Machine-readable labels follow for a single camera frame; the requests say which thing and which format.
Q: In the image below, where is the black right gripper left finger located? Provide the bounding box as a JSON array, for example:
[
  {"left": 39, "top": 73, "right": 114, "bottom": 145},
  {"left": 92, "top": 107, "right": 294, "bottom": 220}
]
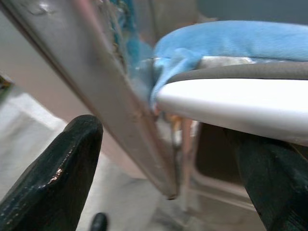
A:
[{"left": 0, "top": 115, "right": 104, "bottom": 231}]

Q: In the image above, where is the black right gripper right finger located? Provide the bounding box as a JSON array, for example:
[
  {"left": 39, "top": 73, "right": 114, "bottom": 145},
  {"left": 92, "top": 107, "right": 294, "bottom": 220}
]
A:
[{"left": 223, "top": 128, "right": 308, "bottom": 231}]

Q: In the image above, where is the silver fridge with green sticker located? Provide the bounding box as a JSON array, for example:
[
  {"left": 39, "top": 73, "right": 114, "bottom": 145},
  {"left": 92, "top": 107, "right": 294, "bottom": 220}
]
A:
[{"left": 0, "top": 0, "right": 181, "bottom": 201}]

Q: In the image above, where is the white ironing board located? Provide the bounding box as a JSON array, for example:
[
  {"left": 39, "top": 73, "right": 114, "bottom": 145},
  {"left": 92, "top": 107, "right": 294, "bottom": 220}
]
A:
[{"left": 156, "top": 56, "right": 308, "bottom": 147}]

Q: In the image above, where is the blue towel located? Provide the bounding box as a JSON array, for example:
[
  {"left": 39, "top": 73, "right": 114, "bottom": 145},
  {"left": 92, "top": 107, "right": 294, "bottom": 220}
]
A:
[{"left": 150, "top": 20, "right": 308, "bottom": 109}]

